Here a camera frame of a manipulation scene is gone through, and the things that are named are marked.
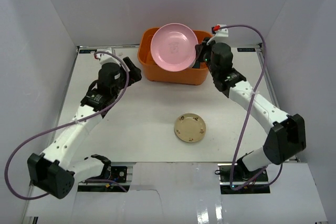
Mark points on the small cream patterned plate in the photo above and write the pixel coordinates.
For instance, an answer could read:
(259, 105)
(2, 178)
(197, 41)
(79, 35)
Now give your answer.
(190, 128)

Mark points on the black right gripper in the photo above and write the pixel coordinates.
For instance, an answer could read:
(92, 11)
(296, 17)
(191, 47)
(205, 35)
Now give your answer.
(200, 49)

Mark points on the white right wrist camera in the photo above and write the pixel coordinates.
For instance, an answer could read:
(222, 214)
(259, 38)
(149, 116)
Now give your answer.
(220, 33)

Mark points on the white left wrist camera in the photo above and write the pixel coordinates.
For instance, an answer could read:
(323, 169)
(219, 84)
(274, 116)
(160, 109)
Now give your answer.
(104, 58)

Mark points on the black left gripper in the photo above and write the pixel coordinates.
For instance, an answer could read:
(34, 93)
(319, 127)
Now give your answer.
(131, 71)

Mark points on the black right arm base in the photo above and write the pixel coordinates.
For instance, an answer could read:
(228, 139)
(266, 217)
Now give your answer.
(260, 185)

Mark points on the pink round plate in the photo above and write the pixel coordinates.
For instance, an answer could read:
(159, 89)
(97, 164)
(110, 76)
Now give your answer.
(173, 47)

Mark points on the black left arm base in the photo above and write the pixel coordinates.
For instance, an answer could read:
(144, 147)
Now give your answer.
(120, 175)

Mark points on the teal square plate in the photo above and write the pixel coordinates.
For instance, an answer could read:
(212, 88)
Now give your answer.
(199, 65)

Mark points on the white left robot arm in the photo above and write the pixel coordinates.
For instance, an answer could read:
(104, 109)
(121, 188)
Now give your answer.
(52, 170)

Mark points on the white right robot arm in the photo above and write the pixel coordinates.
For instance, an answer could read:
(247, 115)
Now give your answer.
(286, 134)

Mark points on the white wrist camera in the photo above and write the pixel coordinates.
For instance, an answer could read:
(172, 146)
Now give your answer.
(220, 33)
(104, 58)

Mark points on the orange plastic bin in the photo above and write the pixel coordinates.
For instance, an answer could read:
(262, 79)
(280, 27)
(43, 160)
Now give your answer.
(190, 76)

